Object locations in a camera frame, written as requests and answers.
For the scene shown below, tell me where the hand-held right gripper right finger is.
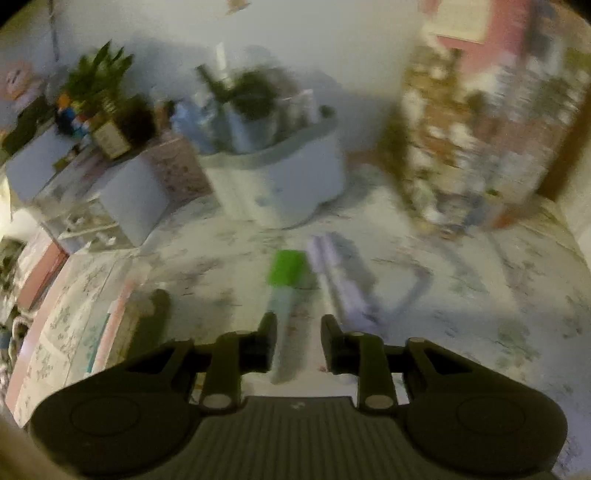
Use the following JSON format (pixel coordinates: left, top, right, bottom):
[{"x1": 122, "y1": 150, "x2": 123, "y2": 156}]
[{"x1": 321, "y1": 315, "x2": 472, "y2": 411}]

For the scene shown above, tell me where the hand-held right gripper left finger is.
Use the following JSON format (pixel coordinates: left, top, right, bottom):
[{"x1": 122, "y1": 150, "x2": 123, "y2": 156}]
[{"x1": 124, "y1": 313, "x2": 278, "y2": 411}]

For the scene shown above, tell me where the green capped highlighter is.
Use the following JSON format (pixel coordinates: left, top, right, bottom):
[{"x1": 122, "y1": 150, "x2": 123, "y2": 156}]
[{"x1": 267, "y1": 250, "x2": 309, "y2": 385}]

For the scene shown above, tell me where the pale purple pen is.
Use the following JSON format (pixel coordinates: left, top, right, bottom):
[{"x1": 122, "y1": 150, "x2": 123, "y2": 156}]
[{"x1": 310, "y1": 232, "x2": 380, "y2": 326}]

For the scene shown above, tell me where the floral tablecloth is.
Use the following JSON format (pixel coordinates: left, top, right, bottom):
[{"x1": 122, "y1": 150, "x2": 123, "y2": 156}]
[{"x1": 9, "y1": 171, "x2": 591, "y2": 416}]

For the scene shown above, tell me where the white pen holder grey rim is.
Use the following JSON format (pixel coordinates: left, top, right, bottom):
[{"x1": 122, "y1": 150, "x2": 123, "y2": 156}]
[{"x1": 198, "y1": 111, "x2": 345, "y2": 230}]

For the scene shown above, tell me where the pink perforated pen holder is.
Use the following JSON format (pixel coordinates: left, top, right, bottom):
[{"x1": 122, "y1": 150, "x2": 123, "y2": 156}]
[{"x1": 147, "y1": 136, "x2": 214, "y2": 205}]

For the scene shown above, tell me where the white desktop drawer organizer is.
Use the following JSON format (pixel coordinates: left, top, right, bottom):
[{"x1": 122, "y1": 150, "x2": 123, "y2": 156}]
[{"x1": 7, "y1": 124, "x2": 171, "y2": 252}]

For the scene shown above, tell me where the pink flat box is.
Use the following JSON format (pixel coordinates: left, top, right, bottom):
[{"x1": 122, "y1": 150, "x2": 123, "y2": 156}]
[{"x1": 17, "y1": 239, "x2": 71, "y2": 311}]

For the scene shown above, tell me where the bunch of pens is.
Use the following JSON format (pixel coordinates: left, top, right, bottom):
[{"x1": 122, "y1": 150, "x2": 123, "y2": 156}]
[{"x1": 175, "y1": 41, "x2": 324, "y2": 155}]

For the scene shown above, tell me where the glass vase with label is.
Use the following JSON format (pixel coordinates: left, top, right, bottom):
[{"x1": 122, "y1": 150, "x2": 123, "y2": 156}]
[{"x1": 90, "y1": 115, "x2": 133, "y2": 160}]

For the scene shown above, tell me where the floral patterned bag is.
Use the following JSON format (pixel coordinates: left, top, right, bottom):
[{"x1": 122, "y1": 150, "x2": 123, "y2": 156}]
[{"x1": 382, "y1": 0, "x2": 580, "y2": 232}]

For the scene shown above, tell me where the colourful cube tower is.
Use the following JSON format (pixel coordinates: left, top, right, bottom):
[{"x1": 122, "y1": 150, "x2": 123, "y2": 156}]
[{"x1": 55, "y1": 92, "x2": 93, "y2": 137}]

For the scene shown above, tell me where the green bamboo plant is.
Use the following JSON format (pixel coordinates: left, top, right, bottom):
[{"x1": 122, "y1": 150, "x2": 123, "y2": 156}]
[{"x1": 64, "y1": 41, "x2": 136, "y2": 104}]

